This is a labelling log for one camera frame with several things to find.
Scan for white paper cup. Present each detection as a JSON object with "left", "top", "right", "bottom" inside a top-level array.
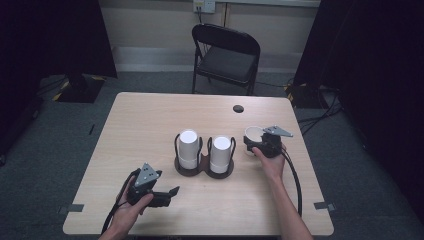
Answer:
[{"left": 243, "top": 125, "right": 268, "bottom": 158}]

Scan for hand-held gripper black cable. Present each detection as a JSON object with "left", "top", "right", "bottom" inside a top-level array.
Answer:
[
  {"left": 281, "top": 147, "right": 304, "bottom": 218},
  {"left": 100, "top": 167, "right": 142, "bottom": 235}
]

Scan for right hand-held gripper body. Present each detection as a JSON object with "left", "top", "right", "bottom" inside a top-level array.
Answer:
[{"left": 252, "top": 124, "right": 295, "bottom": 159}]

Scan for white wall outlet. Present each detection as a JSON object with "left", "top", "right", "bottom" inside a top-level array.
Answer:
[{"left": 192, "top": 0, "right": 217, "bottom": 15}]

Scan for black curtain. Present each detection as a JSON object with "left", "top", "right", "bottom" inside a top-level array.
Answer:
[
  {"left": 292, "top": 0, "right": 424, "bottom": 216},
  {"left": 0, "top": 0, "right": 118, "bottom": 158}
]

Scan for black floor cables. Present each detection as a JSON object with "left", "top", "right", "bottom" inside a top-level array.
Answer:
[{"left": 295, "top": 84, "right": 345, "bottom": 137}]

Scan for person's left hand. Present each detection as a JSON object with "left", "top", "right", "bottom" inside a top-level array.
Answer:
[{"left": 111, "top": 179, "right": 155, "bottom": 235}]

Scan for black stand base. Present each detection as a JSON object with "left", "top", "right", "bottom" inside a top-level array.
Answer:
[
  {"left": 51, "top": 73, "right": 108, "bottom": 104},
  {"left": 285, "top": 82, "right": 330, "bottom": 110}
]

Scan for right hand-held gripper black cable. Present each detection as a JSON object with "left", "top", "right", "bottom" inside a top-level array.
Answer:
[{"left": 281, "top": 147, "right": 304, "bottom": 218}]

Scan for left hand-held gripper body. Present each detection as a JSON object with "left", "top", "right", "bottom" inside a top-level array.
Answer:
[{"left": 126, "top": 162, "right": 174, "bottom": 208}]

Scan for person's right hand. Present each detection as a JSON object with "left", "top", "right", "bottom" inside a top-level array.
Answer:
[{"left": 251, "top": 144, "right": 288, "bottom": 183}]

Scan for left hand-held gripper black cable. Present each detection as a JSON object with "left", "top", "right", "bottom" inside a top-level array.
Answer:
[{"left": 100, "top": 167, "right": 142, "bottom": 235}]

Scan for grey tape strip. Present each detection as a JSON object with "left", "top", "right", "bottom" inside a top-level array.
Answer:
[
  {"left": 57, "top": 203, "right": 85, "bottom": 216},
  {"left": 313, "top": 201, "right": 337, "bottom": 213}
]

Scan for black double cup holder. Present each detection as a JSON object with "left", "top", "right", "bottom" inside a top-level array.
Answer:
[{"left": 173, "top": 132, "right": 237, "bottom": 180}]

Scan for black folding chair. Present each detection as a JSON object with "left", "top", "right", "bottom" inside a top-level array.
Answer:
[{"left": 191, "top": 23, "right": 262, "bottom": 97}]

